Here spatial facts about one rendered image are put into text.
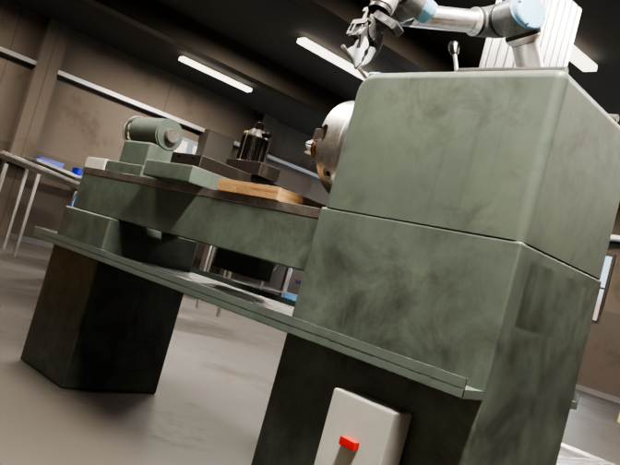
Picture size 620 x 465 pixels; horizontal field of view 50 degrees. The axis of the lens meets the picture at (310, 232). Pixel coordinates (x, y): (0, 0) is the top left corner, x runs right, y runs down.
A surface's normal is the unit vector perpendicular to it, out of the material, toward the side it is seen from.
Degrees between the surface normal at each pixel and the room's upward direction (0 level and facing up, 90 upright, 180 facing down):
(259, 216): 90
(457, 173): 90
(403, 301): 90
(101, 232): 90
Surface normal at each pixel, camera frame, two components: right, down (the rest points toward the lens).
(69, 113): 0.62, 0.13
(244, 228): -0.67, -0.22
